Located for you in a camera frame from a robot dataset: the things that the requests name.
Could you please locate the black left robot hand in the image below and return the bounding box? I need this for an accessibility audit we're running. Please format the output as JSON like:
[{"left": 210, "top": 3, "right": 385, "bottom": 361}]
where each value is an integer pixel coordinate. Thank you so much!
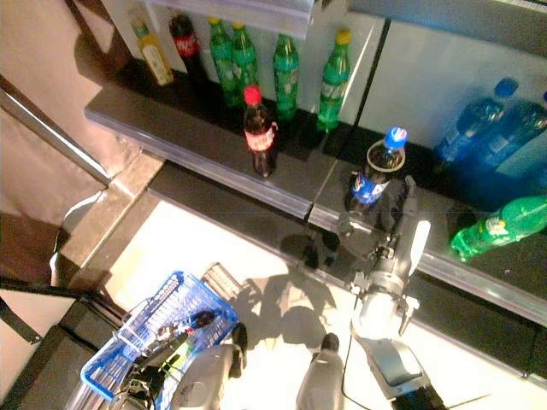
[{"left": 126, "top": 331, "right": 191, "bottom": 388}]

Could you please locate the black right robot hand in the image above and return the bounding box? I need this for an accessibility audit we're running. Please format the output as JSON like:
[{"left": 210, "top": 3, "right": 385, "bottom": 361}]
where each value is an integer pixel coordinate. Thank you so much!
[{"left": 336, "top": 173, "right": 432, "bottom": 279}]

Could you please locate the blue plastic shopping basket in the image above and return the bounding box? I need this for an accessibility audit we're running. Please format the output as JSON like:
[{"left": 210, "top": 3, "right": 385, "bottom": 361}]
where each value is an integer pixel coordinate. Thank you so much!
[{"left": 79, "top": 270, "right": 239, "bottom": 407}]

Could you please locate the green bottle in basket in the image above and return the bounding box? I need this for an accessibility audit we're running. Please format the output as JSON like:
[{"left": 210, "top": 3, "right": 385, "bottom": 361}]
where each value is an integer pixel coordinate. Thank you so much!
[{"left": 157, "top": 341, "right": 196, "bottom": 375}]

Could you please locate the black side shelf unit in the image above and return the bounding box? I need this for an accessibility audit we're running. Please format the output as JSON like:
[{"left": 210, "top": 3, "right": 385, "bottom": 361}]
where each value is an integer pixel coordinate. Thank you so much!
[{"left": 0, "top": 275, "right": 129, "bottom": 410}]

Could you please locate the grey stone plinth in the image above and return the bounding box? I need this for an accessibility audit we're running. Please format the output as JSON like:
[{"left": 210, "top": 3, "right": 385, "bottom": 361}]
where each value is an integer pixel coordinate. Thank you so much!
[{"left": 50, "top": 153, "right": 166, "bottom": 291}]

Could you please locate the black shelf base ledge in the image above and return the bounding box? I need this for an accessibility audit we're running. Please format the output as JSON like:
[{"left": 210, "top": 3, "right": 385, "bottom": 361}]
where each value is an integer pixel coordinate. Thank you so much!
[{"left": 147, "top": 161, "right": 547, "bottom": 381}]

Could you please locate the small coca cola bottle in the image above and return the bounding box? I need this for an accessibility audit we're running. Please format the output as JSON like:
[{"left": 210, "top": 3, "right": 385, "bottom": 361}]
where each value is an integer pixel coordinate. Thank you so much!
[{"left": 242, "top": 84, "right": 279, "bottom": 179}]

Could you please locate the dark shelf board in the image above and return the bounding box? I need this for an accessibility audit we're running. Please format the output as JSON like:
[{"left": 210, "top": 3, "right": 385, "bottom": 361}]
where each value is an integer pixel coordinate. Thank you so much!
[
  {"left": 315, "top": 0, "right": 547, "bottom": 48},
  {"left": 84, "top": 55, "right": 547, "bottom": 330}
]

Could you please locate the silver metal rod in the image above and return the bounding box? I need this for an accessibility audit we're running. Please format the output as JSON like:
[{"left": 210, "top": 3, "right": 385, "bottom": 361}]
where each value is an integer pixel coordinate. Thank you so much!
[{"left": 0, "top": 87, "right": 113, "bottom": 185}]

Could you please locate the large coca cola bottle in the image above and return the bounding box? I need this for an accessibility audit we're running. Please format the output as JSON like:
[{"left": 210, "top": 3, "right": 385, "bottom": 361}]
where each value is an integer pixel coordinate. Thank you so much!
[{"left": 168, "top": 12, "right": 210, "bottom": 93}]

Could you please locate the yellow tea bottle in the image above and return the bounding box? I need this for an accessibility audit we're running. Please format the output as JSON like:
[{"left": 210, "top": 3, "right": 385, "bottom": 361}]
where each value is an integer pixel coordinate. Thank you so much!
[{"left": 130, "top": 10, "right": 175, "bottom": 86}]

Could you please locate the brown curtain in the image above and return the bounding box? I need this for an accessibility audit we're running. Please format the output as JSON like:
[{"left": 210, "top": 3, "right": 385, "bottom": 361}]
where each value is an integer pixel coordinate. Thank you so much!
[{"left": 0, "top": 0, "right": 142, "bottom": 274}]

